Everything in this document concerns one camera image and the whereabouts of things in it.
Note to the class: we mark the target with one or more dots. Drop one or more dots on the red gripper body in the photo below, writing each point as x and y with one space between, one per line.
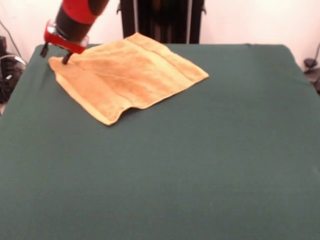
62 42

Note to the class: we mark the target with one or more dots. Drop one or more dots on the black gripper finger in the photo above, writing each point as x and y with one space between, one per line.
66 58
44 50

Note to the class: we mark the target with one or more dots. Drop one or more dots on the tan terry towel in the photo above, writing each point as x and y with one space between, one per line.
130 75

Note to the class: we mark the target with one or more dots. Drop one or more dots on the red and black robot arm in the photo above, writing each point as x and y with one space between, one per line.
77 17

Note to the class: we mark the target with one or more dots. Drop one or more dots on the black floor equipment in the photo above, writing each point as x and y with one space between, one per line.
310 62
10 82

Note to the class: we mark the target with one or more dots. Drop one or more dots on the dark green table cloth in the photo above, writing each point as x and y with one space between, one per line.
75 162

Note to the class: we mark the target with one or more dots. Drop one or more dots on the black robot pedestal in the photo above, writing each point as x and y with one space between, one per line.
170 22

